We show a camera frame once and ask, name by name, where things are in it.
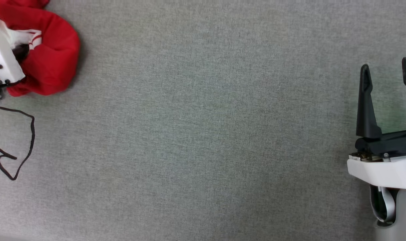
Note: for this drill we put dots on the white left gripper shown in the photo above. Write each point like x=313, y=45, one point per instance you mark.
x=2, y=57

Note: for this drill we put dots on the red and white jersey garment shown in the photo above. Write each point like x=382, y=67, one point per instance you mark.
x=52, y=57

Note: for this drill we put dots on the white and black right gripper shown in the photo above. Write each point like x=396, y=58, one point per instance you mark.
x=387, y=167

